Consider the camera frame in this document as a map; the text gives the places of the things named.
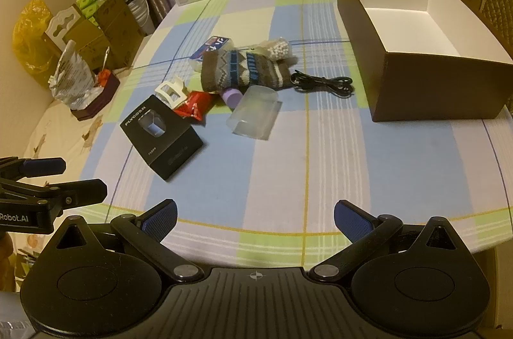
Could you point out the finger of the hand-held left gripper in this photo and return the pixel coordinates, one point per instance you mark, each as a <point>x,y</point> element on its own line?
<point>44,166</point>
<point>84,191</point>

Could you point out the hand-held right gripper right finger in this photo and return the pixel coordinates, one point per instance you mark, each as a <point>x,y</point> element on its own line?
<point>352,221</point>

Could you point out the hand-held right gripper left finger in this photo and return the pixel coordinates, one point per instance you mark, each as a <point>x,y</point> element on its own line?
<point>160,219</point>

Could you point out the black shaver box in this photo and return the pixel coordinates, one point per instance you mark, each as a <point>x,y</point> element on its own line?
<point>160,138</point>

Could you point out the red snack packet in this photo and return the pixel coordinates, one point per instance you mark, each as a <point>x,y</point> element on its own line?
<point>194,104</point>

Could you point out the white plastic holder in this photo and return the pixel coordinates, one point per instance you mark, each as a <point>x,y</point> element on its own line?
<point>166,90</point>

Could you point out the clear plastic container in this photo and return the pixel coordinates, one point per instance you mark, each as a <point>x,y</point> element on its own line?
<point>252,114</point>

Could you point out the small purple cup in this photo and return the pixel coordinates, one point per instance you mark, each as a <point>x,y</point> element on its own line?
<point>230,96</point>

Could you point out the brown cardboard box white inside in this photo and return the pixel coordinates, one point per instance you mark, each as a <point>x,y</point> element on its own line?
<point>433,90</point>

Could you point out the patterned knit sock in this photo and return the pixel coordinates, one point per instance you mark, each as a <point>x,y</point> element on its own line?
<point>240,68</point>

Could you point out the blue tissue packet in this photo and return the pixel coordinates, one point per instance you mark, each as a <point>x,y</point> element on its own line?
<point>210,46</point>

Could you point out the bag of white beads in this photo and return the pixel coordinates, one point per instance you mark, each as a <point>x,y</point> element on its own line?
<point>277,48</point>

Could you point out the cream printed cloth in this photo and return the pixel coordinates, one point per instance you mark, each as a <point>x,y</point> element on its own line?
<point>60,130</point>

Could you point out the dark red tray box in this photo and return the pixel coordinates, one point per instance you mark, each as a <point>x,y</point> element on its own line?
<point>94,108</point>

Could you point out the silver foil bag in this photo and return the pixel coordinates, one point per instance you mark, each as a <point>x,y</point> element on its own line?
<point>70,78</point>

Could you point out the small orange object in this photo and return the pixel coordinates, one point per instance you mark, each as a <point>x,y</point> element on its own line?
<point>104,76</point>

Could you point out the yellow plastic bag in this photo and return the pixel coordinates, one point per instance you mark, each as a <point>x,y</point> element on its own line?
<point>30,34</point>

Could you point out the stack of green packets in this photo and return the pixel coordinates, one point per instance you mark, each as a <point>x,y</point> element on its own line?
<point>90,4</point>

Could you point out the stack of white bowls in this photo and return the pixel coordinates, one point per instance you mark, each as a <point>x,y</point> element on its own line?
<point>138,8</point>

